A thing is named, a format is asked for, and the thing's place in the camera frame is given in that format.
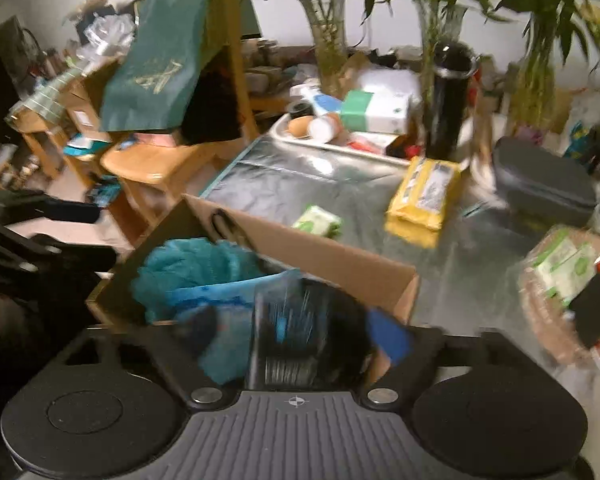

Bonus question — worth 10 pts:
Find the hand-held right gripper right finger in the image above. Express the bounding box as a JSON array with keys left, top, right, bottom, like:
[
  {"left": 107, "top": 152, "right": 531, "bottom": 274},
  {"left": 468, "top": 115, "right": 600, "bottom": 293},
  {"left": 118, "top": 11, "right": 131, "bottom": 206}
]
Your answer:
[{"left": 357, "top": 307, "right": 546, "bottom": 406}]

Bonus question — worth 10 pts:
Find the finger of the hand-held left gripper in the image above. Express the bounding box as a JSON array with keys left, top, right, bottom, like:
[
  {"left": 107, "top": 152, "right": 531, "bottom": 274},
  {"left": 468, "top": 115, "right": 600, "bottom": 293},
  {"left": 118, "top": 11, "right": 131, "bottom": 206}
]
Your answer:
[
  {"left": 0, "top": 231, "right": 119, "bottom": 287},
  {"left": 0, "top": 190, "right": 102, "bottom": 226}
]

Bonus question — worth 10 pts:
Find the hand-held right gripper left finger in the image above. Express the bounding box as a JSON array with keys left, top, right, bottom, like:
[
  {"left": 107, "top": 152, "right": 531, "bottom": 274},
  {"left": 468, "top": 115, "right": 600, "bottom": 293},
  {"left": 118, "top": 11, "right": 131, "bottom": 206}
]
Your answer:
[{"left": 62, "top": 307, "right": 231, "bottom": 408}]

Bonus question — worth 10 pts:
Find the black garbage bag roll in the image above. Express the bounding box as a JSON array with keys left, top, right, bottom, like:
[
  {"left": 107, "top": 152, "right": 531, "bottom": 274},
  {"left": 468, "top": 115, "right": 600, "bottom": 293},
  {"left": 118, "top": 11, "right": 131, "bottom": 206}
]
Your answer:
[{"left": 245, "top": 280, "right": 376, "bottom": 392}]

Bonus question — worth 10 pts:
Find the cardboard box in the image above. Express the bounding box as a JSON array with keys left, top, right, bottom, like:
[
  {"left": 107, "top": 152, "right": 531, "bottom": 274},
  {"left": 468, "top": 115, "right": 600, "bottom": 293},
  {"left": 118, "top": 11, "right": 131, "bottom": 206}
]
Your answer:
[{"left": 85, "top": 194, "right": 421, "bottom": 392}]

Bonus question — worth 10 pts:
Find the teal bath loofah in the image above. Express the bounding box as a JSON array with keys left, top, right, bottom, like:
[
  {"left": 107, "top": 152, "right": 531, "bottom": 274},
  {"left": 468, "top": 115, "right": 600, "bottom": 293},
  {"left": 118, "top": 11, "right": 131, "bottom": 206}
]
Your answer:
[{"left": 130, "top": 239, "right": 277, "bottom": 327}]

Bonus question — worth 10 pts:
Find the wooden side shelf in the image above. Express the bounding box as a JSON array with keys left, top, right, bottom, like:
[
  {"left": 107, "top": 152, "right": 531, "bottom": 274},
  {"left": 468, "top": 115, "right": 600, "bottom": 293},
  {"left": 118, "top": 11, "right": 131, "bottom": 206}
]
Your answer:
[{"left": 9, "top": 77, "right": 112, "bottom": 182}]

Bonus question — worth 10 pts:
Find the wooden chair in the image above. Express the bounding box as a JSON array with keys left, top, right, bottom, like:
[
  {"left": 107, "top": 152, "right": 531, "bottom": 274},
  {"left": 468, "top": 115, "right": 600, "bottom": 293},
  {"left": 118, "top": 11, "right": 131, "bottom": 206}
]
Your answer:
[{"left": 100, "top": 0, "right": 261, "bottom": 212}]

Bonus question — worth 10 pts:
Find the small green wipes packet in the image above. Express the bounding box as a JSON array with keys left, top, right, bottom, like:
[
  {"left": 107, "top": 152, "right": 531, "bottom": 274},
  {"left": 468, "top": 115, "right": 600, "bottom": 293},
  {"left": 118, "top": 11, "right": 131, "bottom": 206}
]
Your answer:
[{"left": 292, "top": 204, "right": 342, "bottom": 239}]

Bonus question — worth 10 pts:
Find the yellow wipes packet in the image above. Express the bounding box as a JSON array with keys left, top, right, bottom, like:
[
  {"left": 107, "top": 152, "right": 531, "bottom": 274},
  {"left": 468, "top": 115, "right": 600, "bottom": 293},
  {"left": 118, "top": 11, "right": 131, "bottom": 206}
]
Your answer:
[{"left": 385, "top": 156, "right": 462, "bottom": 235}]

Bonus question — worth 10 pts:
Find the green wet wipes packet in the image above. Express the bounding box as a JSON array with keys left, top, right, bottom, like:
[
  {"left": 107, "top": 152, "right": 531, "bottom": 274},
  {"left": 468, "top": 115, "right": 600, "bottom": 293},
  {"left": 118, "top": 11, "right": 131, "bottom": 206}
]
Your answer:
[
  {"left": 534, "top": 235, "right": 582, "bottom": 292},
  {"left": 550, "top": 242, "right": 599, "bottom": 307}
]

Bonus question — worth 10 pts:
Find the clear plastic wrap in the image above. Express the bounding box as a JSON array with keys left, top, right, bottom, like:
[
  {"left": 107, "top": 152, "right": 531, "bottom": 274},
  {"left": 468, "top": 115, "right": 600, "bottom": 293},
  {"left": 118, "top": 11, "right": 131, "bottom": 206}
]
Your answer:
[{"left": 77, "top": 12, "right": 137, "bottom": 59}]

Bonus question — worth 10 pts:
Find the green cloth bag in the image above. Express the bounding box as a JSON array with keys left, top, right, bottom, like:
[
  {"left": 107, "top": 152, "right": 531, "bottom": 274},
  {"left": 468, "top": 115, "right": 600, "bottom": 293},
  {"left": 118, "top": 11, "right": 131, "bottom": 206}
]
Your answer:
[{"left": 102, "top": 0, "right": 224, "bottom": 134}]

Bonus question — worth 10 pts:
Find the white tray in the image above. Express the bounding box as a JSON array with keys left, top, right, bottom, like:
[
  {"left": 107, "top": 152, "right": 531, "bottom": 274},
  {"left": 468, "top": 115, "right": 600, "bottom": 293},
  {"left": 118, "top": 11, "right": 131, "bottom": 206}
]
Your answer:
[{"left": 270, "top": 112, "right": 417, "bottom": 167}]

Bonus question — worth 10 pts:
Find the black sponge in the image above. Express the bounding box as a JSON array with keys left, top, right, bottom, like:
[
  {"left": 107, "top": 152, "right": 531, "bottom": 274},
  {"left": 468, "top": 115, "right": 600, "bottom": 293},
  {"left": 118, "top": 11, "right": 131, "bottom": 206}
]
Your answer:
[{"left": 567, "top": 272, "right": 600, "bottom": 352}]

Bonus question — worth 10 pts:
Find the grey zip case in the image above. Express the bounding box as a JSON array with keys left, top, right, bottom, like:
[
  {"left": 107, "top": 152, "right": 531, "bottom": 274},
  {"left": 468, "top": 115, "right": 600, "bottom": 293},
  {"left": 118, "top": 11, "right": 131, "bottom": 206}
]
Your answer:
[{"left": 491, "top": 136, "right": 600, "bottom": 229}]

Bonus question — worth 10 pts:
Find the green white tissue pack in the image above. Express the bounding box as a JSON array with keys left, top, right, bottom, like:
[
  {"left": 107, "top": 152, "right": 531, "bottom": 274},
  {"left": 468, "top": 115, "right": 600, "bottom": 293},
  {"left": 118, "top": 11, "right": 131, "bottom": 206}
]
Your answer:
[{"left": 340, "top": 90, "right": 411, "bottom": 135}]

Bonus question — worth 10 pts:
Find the orange white bottle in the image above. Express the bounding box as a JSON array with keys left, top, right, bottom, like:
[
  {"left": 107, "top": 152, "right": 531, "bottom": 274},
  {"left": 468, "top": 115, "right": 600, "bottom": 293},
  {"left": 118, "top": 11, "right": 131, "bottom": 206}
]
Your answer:
[{"left": 287, "top": 112, "right": 341, "bottom": 144}]

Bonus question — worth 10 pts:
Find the black thermos bottle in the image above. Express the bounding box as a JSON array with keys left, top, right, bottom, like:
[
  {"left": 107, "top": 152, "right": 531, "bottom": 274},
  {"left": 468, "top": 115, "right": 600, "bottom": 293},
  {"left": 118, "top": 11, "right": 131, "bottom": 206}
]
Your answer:
[{"left": 422, "top": 42, "right": 481, "bottom": 161}]

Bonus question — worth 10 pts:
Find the blue yellow printed bag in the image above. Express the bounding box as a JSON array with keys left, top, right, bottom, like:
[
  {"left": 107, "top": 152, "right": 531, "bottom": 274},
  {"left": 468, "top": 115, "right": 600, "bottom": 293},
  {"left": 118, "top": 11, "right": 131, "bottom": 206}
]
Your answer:
[{"left": 564, "top": 120, "right": 594, "bottom": 159}]

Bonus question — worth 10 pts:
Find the glass vase with bamboo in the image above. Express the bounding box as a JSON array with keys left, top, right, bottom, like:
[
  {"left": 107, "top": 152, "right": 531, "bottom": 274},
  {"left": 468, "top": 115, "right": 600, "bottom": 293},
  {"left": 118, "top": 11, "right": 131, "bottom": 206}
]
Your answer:
[
  {"left": 414, "top": 0, "right": 469, "bottom": 61},
  {"left": 299, "top": 0, "right": 349, "bottom": 97},
  {"left": 509, "top": 10, "right": 572, "bottom": 131}
]

